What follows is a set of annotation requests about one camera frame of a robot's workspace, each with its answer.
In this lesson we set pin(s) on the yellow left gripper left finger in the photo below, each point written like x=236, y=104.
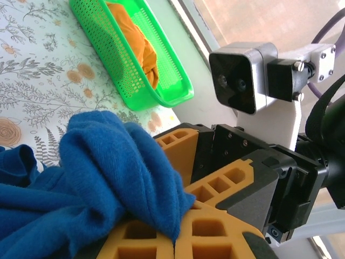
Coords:
x=140, y=242

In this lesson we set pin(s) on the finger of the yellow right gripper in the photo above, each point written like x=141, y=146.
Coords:
x=223, y=178
x=183, y=151

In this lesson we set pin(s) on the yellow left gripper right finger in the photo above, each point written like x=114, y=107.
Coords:
x=215, y=242

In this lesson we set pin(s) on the blue t-shirt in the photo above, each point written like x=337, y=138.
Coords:
x=81, y=175

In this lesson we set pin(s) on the green plastic mesh basket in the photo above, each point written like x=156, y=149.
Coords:
x=107, y=54

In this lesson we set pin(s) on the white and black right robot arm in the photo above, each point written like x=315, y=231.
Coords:
x=334, y=167

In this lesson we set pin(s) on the orange-yellow garment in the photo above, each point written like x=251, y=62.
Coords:
x=134, y=40

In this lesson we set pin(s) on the floral print tablecloth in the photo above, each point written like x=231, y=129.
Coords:
x=40, y=81

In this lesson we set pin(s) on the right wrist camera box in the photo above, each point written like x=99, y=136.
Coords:
x=234, y=78

